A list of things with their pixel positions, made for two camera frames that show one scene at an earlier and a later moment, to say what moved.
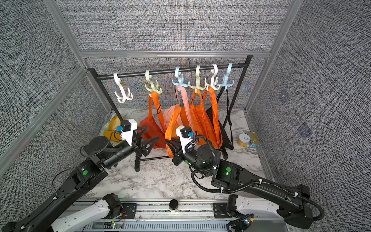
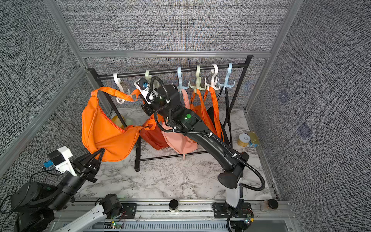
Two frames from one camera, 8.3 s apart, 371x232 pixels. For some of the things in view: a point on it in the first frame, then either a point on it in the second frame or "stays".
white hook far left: [122, 99] stays
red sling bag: [155, 122] stays
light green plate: [106, 128] to [116, 120]
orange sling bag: [178, 120] to [100, 131]
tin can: [243, 139] stays
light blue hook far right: [225, 84] stays
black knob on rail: [173, 205] stays
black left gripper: [142, 149] to [86, 172]
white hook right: [214, 83] stays
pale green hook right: [197, 80] stays
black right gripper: [180, 156] to [150, 108]
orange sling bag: [211, 116] stays
